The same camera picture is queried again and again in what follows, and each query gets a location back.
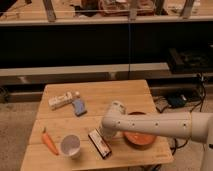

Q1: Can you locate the black power adapter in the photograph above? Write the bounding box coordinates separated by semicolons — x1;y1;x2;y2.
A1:
166;95;187;108

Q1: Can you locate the white paper cup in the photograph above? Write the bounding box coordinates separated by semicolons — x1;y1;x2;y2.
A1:
60;135;80;159

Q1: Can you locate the white rectangular box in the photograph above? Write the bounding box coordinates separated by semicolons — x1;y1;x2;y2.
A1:
48;92;73;110

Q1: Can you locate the black cable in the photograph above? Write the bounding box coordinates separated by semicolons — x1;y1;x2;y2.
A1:
153;74;208;114

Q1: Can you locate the orange toy carrot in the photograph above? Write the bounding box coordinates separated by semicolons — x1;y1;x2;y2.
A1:
41;130;59;155

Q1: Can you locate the black whiteboard eraser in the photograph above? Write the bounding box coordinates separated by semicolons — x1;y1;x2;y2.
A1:
88;129;112;159

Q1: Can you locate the blue sponge block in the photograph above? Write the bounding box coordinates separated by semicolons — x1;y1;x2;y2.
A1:
72;98;87;116

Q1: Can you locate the wooden table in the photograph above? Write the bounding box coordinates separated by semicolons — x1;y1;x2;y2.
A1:
21;80;173;171

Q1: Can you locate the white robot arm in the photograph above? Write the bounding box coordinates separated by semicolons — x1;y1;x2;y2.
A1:
99;101;213;171

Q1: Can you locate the black equipment on shelf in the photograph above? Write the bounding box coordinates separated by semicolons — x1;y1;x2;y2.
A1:
167;48;213;74

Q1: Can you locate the orange bowl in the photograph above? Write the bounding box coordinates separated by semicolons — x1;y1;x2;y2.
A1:
122;111;158;148

